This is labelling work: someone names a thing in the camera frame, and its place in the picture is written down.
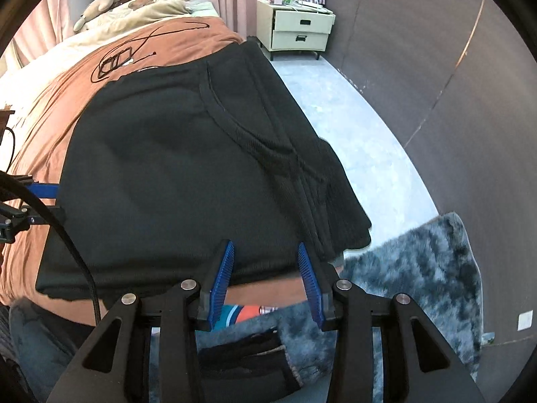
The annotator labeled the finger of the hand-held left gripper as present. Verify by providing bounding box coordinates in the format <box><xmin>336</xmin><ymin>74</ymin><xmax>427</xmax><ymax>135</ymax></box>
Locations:
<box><xmin>23</xmin><ymin>205</ymin><xmax>65</xmax><ymax>227</ymax></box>
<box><xmin>17</xmin><ymin>181</ymin><xmax>60</xmax><ymax>199</ymax></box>

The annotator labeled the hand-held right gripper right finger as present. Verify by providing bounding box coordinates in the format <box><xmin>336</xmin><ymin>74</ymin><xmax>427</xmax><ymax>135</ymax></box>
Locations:
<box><xmin>297</xmin><ymin>241</ymin><xmax>487</xmax><ymax>403</ymax></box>

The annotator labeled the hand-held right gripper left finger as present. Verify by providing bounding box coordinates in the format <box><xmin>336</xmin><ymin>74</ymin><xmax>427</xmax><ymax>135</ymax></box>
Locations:
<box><xmin>46</xmin><ymin>239</ymin><xmax>236</xmax><ymax>403</ymax></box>

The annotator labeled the black knit garment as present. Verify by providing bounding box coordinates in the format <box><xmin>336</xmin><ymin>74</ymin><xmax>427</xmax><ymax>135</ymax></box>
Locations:
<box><xmin>36</xmin><ymin>38</ymin><xmax>373</xmax><ymax>303</ymax></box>

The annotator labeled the teal and orange cloth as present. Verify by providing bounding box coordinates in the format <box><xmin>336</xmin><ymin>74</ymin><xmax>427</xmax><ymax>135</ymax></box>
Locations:
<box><xmin>212</xmin><ymin>303</ymin><xmax>280</xmax><ymax>328</ymax></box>

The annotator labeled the orange bedspread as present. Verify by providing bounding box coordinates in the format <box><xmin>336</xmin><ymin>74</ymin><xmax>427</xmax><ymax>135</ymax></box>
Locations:
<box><xmin>0</xmin><ymin>17</ymin><xmax>336</xmax><ymax>328</ymax></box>

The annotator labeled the black cloth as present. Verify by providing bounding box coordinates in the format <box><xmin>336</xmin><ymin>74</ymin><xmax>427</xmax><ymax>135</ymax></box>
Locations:
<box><xmin>197</xmin><ymin>331</ymin><xmax>303</xmax><ymax>395</ymax></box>

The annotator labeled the grey shaggy rug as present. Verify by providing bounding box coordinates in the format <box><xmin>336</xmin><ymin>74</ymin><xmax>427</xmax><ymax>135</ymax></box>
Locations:
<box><xmin>197</xmin><ymin>212</ymin><xmax>485</xmax><ymax>403</ymax></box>

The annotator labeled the dark blue cloth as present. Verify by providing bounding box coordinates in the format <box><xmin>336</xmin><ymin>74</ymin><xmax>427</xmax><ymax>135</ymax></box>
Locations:
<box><xmin>8</xmin><ymin>296</ymin><xmax>110</xmax><ymax>403</ymax></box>

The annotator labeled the pink curtain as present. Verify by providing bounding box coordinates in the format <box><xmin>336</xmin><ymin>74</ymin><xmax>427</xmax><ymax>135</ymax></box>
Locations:
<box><xmin>205</xmin><ymin>0</ymin><xmax>269</xmax><ymax>45</ymax></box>
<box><xmin>8</xmin><ymin>0</ymin><xmax>76</xmax><ymax>55</ymax></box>

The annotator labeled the beige plush bear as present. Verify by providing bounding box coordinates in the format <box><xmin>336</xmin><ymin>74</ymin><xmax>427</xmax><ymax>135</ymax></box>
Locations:
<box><xmin>73</xmin><ymin>0</ymin><xmax>127</xmax><ymax>32</ymax></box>

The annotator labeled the cream blanket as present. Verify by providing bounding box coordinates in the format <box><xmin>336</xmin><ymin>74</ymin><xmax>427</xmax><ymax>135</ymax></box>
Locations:
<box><xmin>0</xmin><ymin>0</ymin><xmax>219</xmax><ymax>110</ymax></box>

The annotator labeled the cream two-drawer nightstand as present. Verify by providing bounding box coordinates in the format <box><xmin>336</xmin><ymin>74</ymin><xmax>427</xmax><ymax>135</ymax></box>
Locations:
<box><xmin>256</xmin><ymin>0</ymin><xmax>336</xmax><ymax>61</ymax></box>

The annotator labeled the thin black cable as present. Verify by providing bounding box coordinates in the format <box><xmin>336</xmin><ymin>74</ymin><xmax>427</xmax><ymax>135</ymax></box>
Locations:
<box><xmin>90</xmin><ymin>19</ymin><xmax>212</xmax><ymax>82</ymax></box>

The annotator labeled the white cable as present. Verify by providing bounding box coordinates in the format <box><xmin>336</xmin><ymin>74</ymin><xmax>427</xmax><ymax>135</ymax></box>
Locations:
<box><xmin>294</xmin><ymin>0</ymin><xmax>334</xmax><ymax>14</ymax></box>

